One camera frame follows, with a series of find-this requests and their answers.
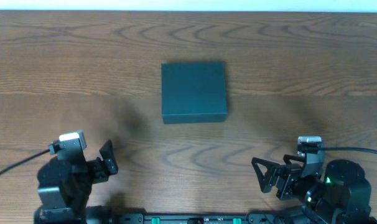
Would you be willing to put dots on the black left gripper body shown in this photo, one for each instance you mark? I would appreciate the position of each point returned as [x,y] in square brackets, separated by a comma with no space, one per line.
[99,168]

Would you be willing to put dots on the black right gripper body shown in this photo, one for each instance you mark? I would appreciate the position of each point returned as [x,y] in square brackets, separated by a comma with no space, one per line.
[283,177]

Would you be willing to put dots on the dark green box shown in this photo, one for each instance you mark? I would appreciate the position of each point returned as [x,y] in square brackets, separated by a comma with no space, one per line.
[194,92]

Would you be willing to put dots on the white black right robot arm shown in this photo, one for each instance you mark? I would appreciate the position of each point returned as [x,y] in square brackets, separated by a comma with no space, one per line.
[337,192]

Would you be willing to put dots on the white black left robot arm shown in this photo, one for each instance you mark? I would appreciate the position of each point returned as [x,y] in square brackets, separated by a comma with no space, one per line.
[65,182]

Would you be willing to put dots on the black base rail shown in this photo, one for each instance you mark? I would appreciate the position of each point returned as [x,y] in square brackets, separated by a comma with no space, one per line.
[249,218]

